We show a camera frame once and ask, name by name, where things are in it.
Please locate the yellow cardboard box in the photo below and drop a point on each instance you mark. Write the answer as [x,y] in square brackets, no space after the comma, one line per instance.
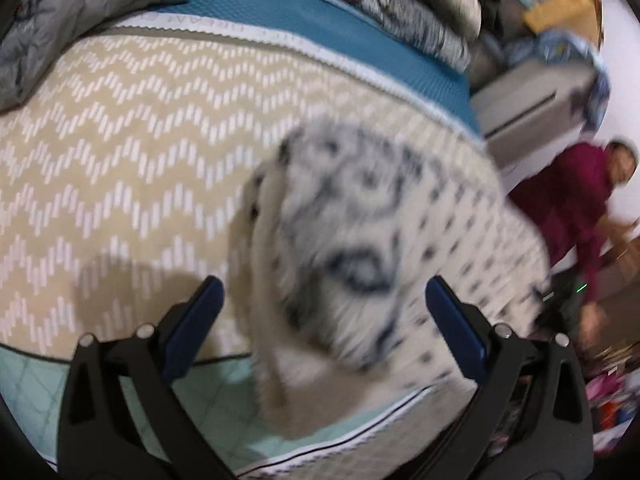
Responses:
[560,10]

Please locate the colourful floor clutter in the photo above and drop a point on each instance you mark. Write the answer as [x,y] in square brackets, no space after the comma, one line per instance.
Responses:
[612,400]

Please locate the grey puffer jacket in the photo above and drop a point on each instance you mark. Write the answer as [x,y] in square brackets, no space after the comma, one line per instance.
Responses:
[75,15]

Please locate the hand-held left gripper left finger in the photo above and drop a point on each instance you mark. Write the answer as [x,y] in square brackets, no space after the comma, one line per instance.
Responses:
[195,325]

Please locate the zigzag patterned bed sheet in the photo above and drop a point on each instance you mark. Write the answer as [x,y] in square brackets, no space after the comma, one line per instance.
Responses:
[130,160]

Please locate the light blue patterned cloth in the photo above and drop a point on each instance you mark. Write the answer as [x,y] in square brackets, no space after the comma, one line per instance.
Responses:
[560,50]

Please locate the cream dotted fleece jacket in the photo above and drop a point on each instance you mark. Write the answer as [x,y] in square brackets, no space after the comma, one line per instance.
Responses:
[360,260]

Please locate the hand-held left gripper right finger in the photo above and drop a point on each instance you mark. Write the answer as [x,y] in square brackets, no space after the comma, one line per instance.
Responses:
[457,330]

